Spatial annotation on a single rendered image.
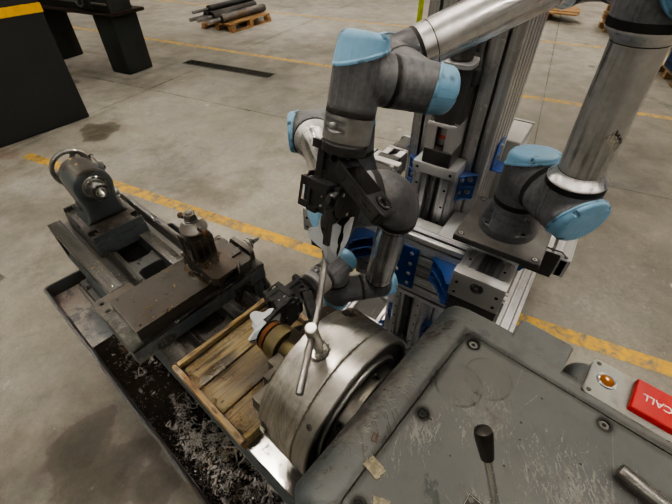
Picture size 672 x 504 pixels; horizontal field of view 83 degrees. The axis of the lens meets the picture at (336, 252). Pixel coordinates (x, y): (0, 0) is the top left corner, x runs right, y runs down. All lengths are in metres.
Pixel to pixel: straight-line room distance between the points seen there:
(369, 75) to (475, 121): 0.66
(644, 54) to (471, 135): 0.51
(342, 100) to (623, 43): 0.46
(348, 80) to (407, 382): 0.46
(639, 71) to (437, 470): 0.68
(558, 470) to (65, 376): 2.28
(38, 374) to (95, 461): 0.65
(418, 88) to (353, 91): 0.10
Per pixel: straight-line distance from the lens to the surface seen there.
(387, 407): 0.62
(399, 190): 0.76
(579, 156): 0.87
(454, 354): 0.69
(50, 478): 2.25
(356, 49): 0.56
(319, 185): 0.61
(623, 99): 0.83
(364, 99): 0.57
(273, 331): 0.86
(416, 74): 0.60
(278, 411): 0.72
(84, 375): 2.46
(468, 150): 1.22
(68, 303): 2.02
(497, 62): 1.13
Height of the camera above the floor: 1.81
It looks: 43 degrees down
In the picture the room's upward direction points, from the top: straight up
